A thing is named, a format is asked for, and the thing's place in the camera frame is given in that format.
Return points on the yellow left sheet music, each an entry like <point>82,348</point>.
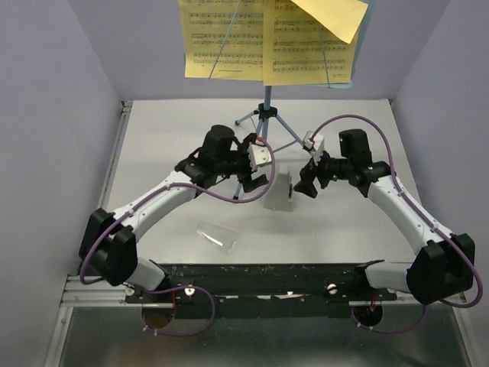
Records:
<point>223,40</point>

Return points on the clear plastic metronome cover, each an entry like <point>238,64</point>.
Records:
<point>219,237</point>

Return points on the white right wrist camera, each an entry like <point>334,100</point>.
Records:
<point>314,145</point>

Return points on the aluminium frame rail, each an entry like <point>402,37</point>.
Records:
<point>64,315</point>

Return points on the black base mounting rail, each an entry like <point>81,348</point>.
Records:
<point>265,291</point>

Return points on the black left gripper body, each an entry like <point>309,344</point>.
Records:
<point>239,164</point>

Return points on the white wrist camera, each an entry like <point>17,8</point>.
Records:
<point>314,145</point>
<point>259,156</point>

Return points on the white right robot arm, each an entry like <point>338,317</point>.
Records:
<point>442,264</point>

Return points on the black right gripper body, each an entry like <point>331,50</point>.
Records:
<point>323,171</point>

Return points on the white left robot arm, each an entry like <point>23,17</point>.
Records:
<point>109,245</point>

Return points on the light blue music stand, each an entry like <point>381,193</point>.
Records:
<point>265,111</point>

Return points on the plain yellow paper sheet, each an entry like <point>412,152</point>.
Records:
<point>341,17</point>

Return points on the yellow sheet music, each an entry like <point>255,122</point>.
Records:
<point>223,40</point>
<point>298,50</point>

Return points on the yellow right sheet music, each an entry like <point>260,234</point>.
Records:
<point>298,50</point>

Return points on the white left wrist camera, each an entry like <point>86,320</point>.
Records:
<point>259,156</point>

